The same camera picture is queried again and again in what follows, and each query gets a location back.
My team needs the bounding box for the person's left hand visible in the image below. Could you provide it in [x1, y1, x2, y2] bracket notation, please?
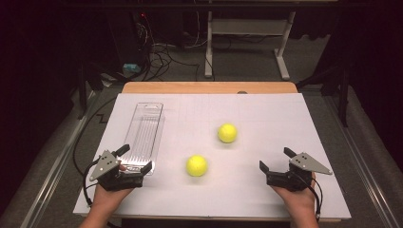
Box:
[93, 184, 135, 212]

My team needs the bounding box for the tangle of floor cables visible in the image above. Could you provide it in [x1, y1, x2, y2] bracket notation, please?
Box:
[136, 12, 207, 83]

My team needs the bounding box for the metal floor rail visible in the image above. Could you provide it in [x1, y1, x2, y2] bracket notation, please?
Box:
[18, 89, 98, 228]
[322, 94, 403, 228]

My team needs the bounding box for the clear plastic container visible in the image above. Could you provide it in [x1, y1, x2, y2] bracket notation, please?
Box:
[121, 102, 165, 176]

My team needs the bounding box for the white foam board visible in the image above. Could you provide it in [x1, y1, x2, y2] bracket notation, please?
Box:
[73, 92, 352, 220]

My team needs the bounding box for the right hand-held gripper cable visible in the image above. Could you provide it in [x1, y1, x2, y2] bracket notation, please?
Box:
[293, 170, 324, 222]

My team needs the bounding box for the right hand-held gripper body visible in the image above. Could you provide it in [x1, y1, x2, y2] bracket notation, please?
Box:
[265, 152, 334, 193]

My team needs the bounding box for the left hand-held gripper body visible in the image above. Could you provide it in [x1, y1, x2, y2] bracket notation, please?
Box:
[89, 149, 144, 192]

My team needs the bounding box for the small teal object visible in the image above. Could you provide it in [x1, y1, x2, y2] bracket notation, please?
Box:
[123, 63, 142, 74]

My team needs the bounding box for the black stand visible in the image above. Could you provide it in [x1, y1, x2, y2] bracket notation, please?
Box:
[297, 65, 350, 128]
[76, 60, 106, 121]

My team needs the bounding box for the wooden table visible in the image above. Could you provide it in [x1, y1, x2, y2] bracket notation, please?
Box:
[94, 81, 341, 223]

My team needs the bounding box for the person's right hand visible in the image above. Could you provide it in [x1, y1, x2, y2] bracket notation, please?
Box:
[271, 172, 318, 219]

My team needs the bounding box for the dark computer case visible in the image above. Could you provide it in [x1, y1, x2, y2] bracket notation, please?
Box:
[107, 10, 151, 69]

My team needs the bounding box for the yellow tennis ball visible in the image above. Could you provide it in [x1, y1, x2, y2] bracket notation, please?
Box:
[185, 154, 209, 178]
[217, 123, 239, 144]

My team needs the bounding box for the white metal stand frame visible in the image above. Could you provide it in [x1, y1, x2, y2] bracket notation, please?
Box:
[203, 10, 297, 82]

